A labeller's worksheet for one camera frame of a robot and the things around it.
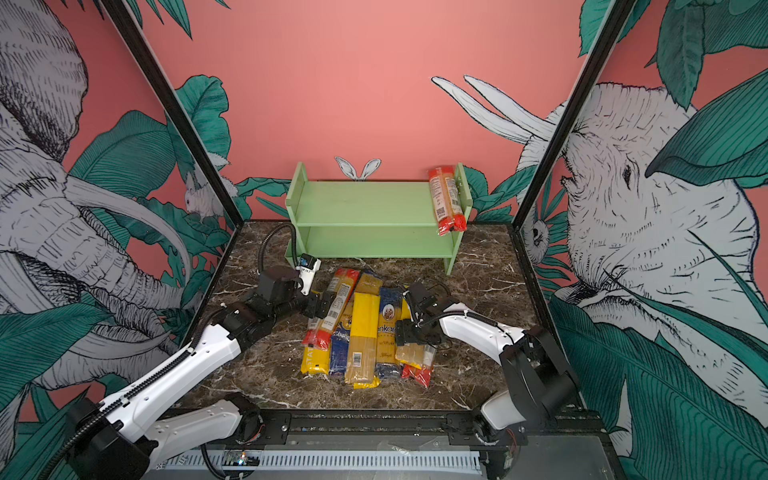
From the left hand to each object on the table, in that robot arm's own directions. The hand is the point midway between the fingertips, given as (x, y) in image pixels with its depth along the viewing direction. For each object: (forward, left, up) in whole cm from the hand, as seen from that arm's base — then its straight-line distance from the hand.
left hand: (322, 284), depth 77 cm
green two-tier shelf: (+19, -12, +5) cm, 23 cm away
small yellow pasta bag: (+10, -12, -17) cm, 23 cm away
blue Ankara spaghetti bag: (-8, -18, -15) cm, 24 cm away
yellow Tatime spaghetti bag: (-14, +3, -17) cm, 23 cm away
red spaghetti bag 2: (-6, +3, -15) cm, 17 cm away
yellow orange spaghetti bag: (-14, -25, -16) cm, 33 cm away
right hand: (-8, -22, -17) cm, 29 cm away
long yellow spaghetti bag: (-8, -10, -14) cm, 19 cm away
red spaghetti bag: (+21, -35, +10) cm, 42 cm away
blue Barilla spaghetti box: (-11, -3, -17) cm, 21 cm away
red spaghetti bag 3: (-19, -27, -18) cm, 38 cm away
